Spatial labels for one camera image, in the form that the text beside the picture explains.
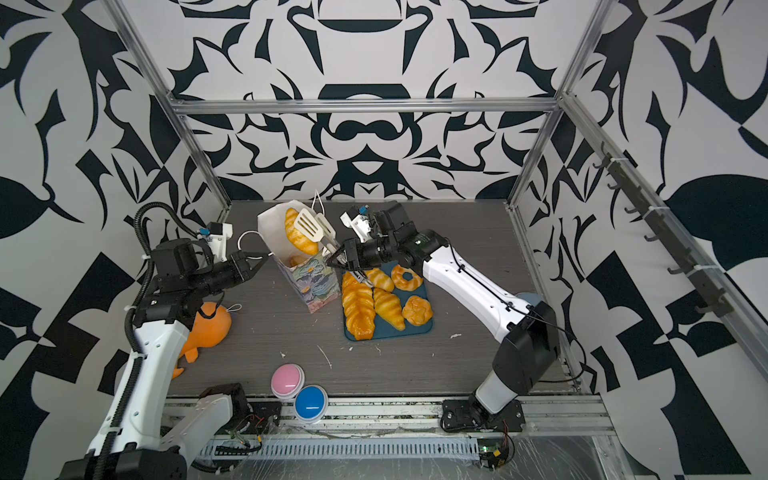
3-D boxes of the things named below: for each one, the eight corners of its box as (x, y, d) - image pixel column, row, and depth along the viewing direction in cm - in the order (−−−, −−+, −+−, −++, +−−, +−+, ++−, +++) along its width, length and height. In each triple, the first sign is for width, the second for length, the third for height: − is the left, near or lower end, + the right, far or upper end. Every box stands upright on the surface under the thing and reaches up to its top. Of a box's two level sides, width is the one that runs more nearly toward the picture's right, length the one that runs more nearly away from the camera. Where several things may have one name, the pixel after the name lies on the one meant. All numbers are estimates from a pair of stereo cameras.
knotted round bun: (398, 315, 92) (399, 310, 89) (412, 297, 96) (413, 292, 93) (421, 331, 89) (423, 326, 86) (435, 312, 93) (436, 307, 90)
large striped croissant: (363, 305, 94) (363, 300, 91) (377, 289, 97) (377, 283, 95) (402, 332, 88) (402, 327, 86) (415, 313, 92) (416, 308, 89)
